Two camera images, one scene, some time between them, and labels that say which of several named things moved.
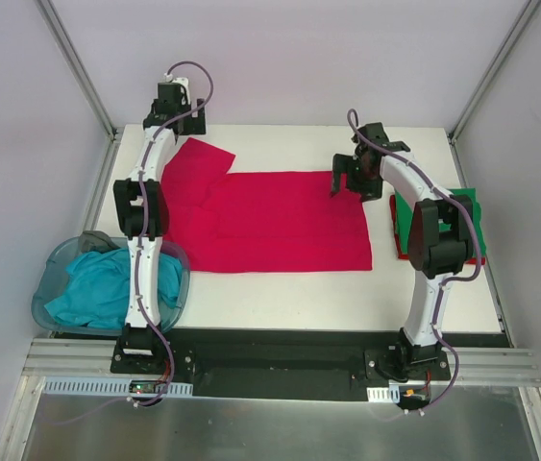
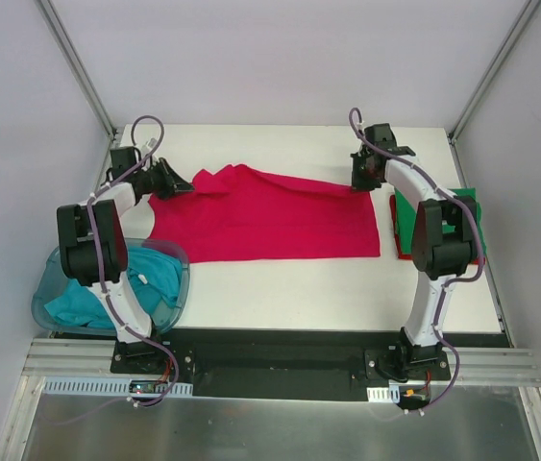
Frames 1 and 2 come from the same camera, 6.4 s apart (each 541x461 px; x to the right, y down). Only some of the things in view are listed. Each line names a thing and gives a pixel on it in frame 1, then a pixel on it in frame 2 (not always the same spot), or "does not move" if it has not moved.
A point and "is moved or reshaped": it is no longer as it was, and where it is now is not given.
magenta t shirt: [260, 221] is moved or reshaped
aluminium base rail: [50, 357] does not move
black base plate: [283, 363] does not move
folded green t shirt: [404, 211] does not move
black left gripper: [192, 124] → [165, 178]
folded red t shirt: [402, 255] does not move
